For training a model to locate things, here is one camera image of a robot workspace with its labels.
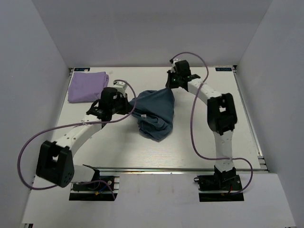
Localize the dark teal t-shirt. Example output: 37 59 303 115
132 88 175 142

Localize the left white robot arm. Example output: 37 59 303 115
36 81 132 190

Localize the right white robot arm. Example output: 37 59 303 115
166 58 238 190

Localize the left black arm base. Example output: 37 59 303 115
69 176 120 201

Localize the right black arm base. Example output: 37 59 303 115
193 168 244 202

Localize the folded lavender t-shirt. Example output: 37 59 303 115
67 72 109 103

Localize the right blue table sticker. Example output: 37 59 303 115
215 67 232 72

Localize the blue table sticker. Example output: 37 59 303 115
74 67 90 72
215 67 232 72

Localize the left blue table sticker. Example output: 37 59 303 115
74 67 90 72

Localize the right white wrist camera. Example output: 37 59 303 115
170 57 182 73

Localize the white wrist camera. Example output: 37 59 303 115
170 57 182 73
113 80 128 96

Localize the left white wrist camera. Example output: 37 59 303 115
113 80 128 96

